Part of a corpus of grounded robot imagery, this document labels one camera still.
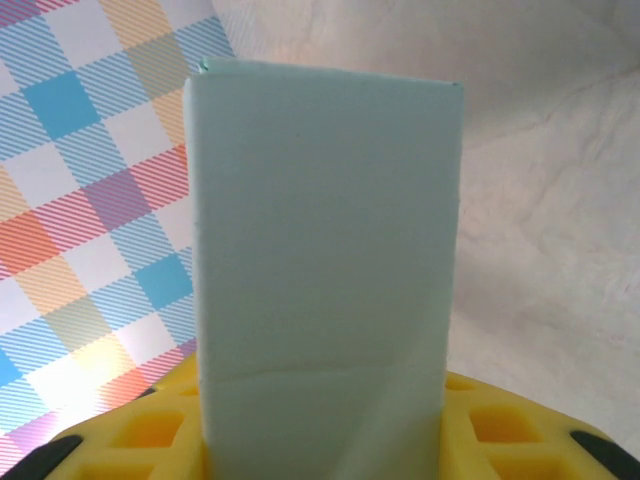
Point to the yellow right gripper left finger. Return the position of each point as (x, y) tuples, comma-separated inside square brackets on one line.
[(150, 430)]

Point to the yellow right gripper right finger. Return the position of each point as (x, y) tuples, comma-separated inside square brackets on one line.
[(500, 425)]

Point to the light blue paper box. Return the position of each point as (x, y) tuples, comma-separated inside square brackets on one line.
[(325, 240)]

